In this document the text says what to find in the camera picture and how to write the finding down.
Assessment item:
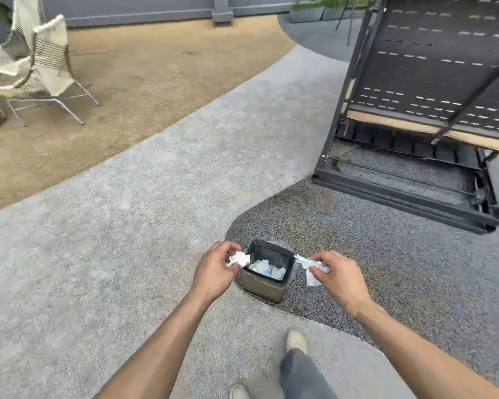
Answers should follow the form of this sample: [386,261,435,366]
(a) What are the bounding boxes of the thin black metal stand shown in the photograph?
[335,0,357,47]

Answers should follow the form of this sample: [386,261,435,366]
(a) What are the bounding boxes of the white woven rope chair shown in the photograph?
[0,0,47,77]
[0,14,101,127]

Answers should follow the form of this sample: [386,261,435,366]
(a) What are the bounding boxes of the black perforated metal frame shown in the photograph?
[312,0,499,236]

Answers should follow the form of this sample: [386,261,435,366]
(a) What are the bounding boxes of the small beige trash bin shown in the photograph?
[241,239,297,304]

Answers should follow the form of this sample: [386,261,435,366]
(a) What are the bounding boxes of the grey pillar base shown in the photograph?
[212,0,234,24]

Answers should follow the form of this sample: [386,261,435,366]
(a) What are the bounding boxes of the person's right forearm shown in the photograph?
[355,300,499,399]

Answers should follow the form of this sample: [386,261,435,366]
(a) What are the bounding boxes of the grey jeans leg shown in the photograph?
[279,348,338,399]

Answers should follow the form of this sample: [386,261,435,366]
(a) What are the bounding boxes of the white plastic trash bag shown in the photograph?
[226,240,330,287]

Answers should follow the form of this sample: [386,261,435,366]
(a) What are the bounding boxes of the beige right shoe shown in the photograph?
[286,331,309,356]

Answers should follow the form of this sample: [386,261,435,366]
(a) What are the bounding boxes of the person's right hand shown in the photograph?
[307,250,373,319]

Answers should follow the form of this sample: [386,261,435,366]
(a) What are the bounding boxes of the crumpled paper waste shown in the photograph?
[249,260,286,282]

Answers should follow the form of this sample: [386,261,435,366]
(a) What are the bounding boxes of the beige wooden board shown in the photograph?
[346,109,499,157]

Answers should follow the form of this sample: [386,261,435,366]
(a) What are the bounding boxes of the grey concrete planter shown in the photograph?
[290,0,371,24]

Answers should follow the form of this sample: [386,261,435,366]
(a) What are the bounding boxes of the person's left hand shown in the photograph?
[191,241,243,305]

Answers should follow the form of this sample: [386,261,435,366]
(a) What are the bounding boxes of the person's left forearm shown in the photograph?
[93,293,213,399]

